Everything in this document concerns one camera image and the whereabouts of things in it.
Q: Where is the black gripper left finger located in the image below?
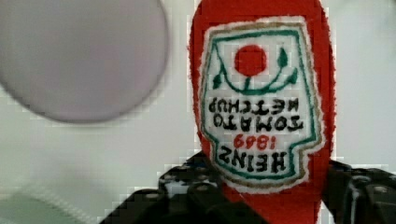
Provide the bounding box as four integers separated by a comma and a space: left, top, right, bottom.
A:
100, 152, 268, 224

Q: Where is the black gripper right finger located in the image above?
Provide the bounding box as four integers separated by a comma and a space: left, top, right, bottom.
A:
322, 161, 396, 224

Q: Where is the red plush ketchup bottle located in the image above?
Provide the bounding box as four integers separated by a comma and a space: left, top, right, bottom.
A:
189, 0, 335, 224

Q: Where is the green perforated colander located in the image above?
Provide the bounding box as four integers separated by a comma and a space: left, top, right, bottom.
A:
0, 185, 98, 224

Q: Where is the lilac round plate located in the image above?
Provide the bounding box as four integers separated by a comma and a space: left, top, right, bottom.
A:
1, 0, 169, 123

